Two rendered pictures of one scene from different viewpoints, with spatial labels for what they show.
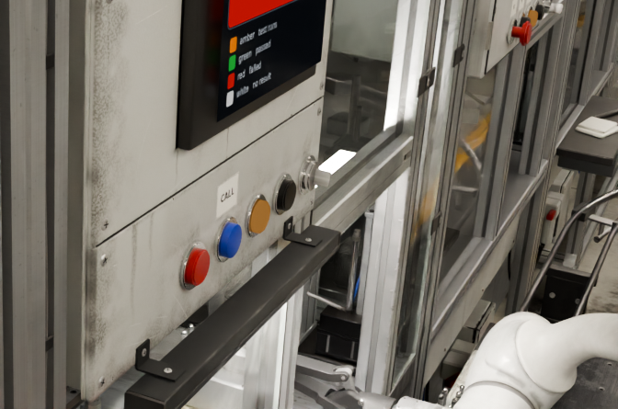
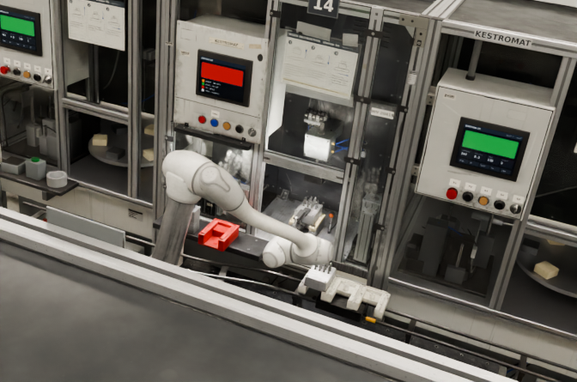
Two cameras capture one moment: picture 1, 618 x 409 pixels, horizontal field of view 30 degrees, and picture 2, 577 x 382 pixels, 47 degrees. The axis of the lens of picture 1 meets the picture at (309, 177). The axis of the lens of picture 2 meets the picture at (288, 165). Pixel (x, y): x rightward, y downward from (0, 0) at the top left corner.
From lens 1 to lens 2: 291 cm
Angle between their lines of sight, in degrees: 80
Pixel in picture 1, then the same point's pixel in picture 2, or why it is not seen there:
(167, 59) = (193, 76)
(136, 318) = (185, 116)
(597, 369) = not seen: outside the picture
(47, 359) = (168, 109)
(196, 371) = (185, 130)
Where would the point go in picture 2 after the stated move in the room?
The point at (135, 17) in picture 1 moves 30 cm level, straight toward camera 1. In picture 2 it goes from (184, 65) to (112, 61)
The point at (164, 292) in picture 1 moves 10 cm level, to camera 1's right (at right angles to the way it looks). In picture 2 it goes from (193, 118) to (190, 126)
